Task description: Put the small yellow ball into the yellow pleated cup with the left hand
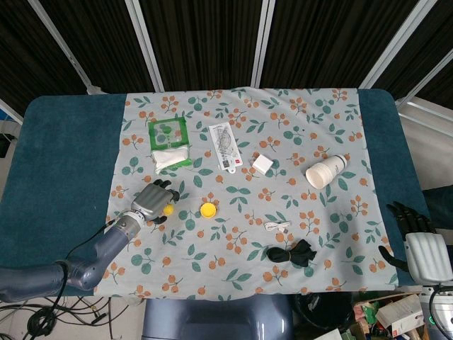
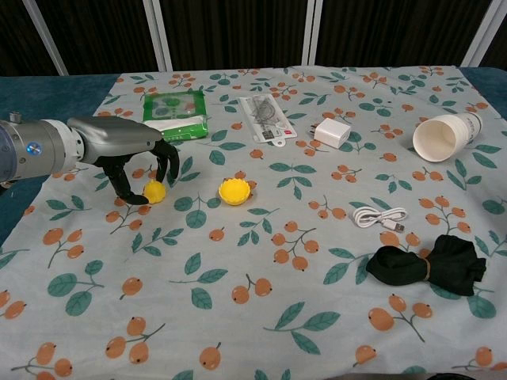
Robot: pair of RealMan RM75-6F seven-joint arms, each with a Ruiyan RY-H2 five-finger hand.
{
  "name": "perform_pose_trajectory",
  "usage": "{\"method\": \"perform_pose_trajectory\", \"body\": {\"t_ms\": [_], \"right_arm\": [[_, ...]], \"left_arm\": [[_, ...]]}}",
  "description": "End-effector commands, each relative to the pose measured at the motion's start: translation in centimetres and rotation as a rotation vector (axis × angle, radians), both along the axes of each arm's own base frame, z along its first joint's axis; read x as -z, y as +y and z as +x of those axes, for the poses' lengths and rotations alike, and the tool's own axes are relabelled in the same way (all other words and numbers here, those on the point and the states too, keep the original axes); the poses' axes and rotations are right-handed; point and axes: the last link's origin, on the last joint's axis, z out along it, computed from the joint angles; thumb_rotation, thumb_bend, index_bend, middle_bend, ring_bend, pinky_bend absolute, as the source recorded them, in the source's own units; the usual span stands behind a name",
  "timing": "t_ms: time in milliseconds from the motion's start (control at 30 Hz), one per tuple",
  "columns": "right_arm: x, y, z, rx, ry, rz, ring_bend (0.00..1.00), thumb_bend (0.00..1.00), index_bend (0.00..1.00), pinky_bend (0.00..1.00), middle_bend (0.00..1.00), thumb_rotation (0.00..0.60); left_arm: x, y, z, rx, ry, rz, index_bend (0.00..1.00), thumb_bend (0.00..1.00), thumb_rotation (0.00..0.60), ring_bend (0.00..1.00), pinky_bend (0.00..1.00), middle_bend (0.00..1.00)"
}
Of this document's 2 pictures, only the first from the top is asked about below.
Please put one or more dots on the yellow bottle cap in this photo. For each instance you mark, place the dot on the yellow bottle cap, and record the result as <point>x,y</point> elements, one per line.
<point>207,210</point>

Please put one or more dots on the black waste bin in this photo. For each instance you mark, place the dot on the black waste bin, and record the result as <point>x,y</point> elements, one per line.
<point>320,311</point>

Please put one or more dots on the green tissue pack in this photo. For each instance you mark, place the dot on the green tissue pack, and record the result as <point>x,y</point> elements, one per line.
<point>170,143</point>

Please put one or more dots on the blue-grey robot torso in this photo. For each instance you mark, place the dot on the blue-grey robot torso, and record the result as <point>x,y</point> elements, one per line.
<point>217,317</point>

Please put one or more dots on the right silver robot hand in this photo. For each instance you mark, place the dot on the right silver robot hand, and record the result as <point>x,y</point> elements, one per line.
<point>423,255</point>

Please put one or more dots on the floral print tablecloth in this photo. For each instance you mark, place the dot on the floral print tablecloth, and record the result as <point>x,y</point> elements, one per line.
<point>240,191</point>

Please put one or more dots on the bundled black socks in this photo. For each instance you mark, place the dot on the bundled black socks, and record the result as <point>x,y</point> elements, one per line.
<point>291,255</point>

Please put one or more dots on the teal table cover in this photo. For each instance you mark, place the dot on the teal table cover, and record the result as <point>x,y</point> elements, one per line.
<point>60,170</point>

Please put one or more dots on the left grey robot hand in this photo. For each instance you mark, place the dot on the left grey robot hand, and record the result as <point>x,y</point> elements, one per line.
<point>150,202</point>

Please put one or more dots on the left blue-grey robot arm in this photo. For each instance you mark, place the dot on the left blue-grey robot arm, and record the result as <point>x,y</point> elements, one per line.
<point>85,260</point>

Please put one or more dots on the white charger plug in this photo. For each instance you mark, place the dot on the white charger plug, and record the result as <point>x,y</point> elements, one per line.
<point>262,164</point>

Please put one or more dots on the white cardboard box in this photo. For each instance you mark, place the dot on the white cardboard box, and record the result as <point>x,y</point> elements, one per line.
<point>400,313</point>

